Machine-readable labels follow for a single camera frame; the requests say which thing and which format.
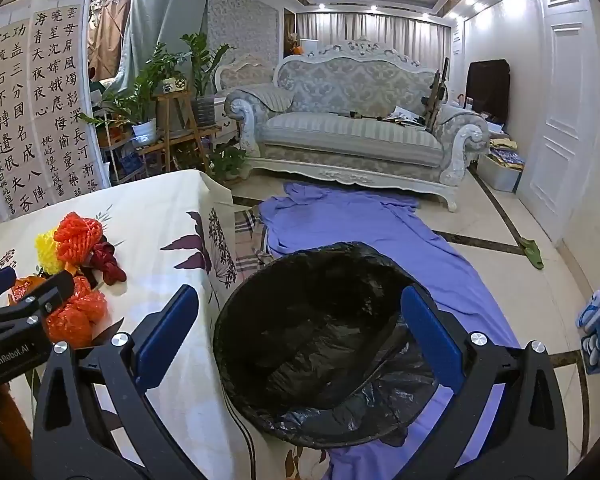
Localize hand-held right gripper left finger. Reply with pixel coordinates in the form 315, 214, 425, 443
31, 284, 216, 480

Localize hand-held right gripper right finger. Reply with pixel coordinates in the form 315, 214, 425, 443
400, 284, 570, 480

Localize dark red scrunchie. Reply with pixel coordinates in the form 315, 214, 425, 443
87, 240, 127, 286

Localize black-lined trash bin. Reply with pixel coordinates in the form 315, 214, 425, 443
212, 241, 448, 448

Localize purple floor cloth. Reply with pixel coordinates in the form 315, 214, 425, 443
257, 181, 526, 480

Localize plaid cloth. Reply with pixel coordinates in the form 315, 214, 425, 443
232, 207, 276, 281

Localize floral tablecloth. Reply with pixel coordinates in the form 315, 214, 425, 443
0, 170, 331, 480

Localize green slipper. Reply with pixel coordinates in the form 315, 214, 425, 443
517, 237, 545, 271

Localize blue white sandal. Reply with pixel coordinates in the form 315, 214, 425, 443
580, 332, 600, 375
576, 285, 600, 333

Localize white storage box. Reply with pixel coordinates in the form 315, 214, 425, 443
477, 132, 526, 193

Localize small leafy floor plant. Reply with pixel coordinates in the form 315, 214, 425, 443
207, 142, 251, 183

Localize plant in white pot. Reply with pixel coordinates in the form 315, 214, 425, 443
80, 42, 186, 146

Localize low wooden plant shelf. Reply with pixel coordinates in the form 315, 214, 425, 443
97, 125, 221, 186

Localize ornate grey sofa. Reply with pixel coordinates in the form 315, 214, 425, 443
224, 40, 491, 213

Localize pile of magazines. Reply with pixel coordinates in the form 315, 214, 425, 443
380, 106, 426, 128

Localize black rod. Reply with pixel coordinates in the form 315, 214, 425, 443
330, 109, 383, 121

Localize tall wooden plant stand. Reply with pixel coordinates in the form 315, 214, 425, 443
155, 89, 201, 171

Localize toy rifle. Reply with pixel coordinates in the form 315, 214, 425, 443
422, 57, 451, 131

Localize dark covered cabinet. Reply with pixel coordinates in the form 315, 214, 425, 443
466, 59, 511, 123

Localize white panelled door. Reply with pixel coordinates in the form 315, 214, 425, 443
517, 0, 600, 241

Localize brown curtain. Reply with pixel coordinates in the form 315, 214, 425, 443
87, 0, 131, 81

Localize large dark-potted plant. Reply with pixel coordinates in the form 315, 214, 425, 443
180, 32, 236, 126

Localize ornate armchair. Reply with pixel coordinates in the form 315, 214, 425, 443
214, 54, 277, 111

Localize pale green curtain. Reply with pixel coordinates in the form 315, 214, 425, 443
102, 0, 213, 106

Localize grey window curtains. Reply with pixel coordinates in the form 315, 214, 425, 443
295, 10, 453, 56

